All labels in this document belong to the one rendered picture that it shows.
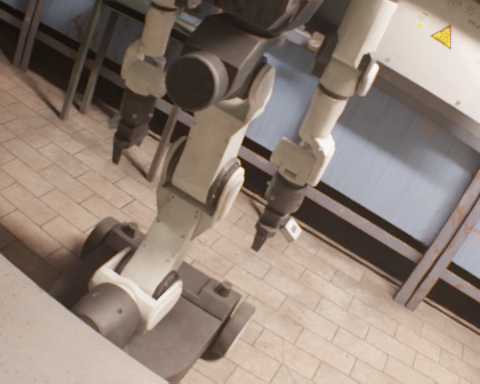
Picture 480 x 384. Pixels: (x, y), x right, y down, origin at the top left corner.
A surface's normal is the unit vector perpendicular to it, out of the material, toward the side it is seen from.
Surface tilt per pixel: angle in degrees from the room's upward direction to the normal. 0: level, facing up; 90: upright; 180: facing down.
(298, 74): 90
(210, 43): 45
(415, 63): 90
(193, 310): 0
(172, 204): 60
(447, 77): 90
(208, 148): 100
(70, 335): 0
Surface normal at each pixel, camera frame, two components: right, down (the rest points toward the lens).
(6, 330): 0.37, -0.81
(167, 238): -0.15, -0.12
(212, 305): -0.02, -0.34
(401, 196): -0.41, 0.31
